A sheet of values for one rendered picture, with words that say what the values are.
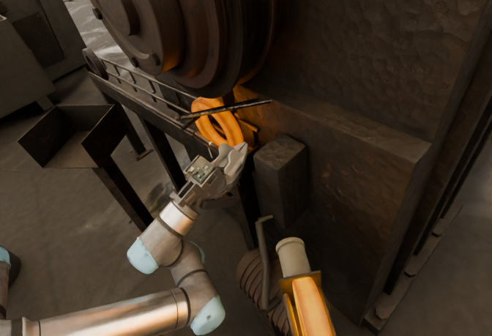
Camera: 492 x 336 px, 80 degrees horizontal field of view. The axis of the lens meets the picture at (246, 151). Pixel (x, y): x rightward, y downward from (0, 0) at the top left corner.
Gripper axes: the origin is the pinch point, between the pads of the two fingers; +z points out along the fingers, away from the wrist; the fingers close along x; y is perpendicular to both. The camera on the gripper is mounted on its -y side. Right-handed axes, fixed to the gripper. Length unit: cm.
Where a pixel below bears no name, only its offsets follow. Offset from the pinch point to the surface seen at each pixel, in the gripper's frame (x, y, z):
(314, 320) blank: -36.0, 8.8, -17.3
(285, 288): -27.7, -0.6, -17.6
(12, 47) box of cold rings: 250, -12, -28
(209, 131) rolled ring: 17.4, -3.9, -0.4
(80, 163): 55, -4, -35
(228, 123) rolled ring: 5.3, 4.6, 2.3
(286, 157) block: -13.4, 4.4, 2.3
